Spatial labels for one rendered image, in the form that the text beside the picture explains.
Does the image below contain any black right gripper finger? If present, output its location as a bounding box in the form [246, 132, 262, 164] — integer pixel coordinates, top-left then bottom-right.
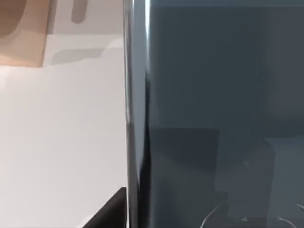
[82, 187, 127, 228]

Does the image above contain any dark grey glossy box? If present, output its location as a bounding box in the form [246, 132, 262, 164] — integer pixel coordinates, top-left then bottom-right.
[123, 0, 304, 228]

